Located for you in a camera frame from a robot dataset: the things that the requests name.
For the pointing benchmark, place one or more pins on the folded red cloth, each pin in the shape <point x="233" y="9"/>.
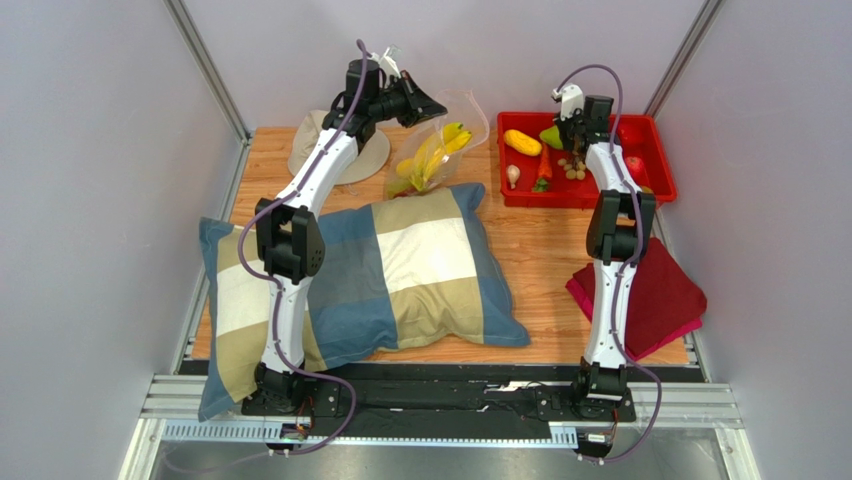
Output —
<point x="665" y="303"/>

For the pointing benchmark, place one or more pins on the yellow corn cob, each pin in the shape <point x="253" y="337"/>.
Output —
<point x="522" y="143"/>

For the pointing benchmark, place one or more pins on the beige bucket hat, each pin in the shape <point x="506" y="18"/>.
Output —
<point x="370" y="160"/>

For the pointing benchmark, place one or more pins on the orange carrot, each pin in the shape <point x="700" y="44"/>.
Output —
<point x="544" y="173"/>

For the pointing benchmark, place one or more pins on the yellow banana bunch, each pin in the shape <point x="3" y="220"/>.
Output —
<point x="431" y="155"/>

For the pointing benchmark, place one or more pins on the aluminium frame rail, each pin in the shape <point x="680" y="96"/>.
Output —
<point x="664" y="406"/>

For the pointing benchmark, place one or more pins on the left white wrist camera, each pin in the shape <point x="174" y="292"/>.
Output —
<point x="387" y="62"/>

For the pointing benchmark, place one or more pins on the clear zip top bag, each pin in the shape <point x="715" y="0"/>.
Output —
<point x="462" y="107"/>

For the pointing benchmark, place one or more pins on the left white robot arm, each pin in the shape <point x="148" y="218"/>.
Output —
<point x="288" y="239"/>

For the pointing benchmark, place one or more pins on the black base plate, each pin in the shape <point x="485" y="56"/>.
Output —
<point x="425" y="401"/>

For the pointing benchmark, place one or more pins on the yellow lemon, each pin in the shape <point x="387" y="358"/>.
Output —
<point x="405" y="168"/>

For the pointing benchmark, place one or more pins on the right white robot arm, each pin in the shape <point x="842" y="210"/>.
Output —
<point x="616" y="240"/>

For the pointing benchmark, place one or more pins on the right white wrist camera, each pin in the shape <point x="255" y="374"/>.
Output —
<point x="570" y="99"/>

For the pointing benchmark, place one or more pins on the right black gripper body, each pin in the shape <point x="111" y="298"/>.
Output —
<point x="576" y="138"/>

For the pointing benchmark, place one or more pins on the brown longan cluster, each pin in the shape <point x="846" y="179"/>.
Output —
<point x="574" y="168"/>

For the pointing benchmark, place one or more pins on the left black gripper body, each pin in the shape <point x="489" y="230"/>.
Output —
<point x="400" y="102"/>

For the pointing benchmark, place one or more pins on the garlic bulb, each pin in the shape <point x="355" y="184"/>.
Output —
<point x="512" y="174"/>

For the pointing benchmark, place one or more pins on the green pear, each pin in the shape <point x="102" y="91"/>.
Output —
<point x="551" y="137"/>

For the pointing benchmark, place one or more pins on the plaid pillow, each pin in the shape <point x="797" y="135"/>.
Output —
<point x="397" y="275"/>

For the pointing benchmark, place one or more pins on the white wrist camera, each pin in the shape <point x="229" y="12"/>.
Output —
<point x="387" y="62"/>
<point x="570" y="99"/>

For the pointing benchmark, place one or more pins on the red plastic tray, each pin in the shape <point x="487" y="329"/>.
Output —
<point x="575" y="194"/>

